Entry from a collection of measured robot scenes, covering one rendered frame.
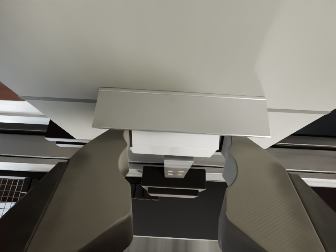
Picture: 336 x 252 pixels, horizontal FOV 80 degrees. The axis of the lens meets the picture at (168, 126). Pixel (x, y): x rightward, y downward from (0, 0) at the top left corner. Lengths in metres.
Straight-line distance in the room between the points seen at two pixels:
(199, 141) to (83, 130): 0.10
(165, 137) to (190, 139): 0.02
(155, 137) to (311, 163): 0.43
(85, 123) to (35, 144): 0.38
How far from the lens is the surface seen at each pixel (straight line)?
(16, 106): 0.25
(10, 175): 0.73
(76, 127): 0.18
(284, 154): 0.52
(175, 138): 0.17
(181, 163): 0.25
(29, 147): 0.54
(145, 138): 0.17
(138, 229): 0.71
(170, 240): 0.20
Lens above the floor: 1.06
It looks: 22 degrees down
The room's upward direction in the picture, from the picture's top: 177 degrees counter-clockwise
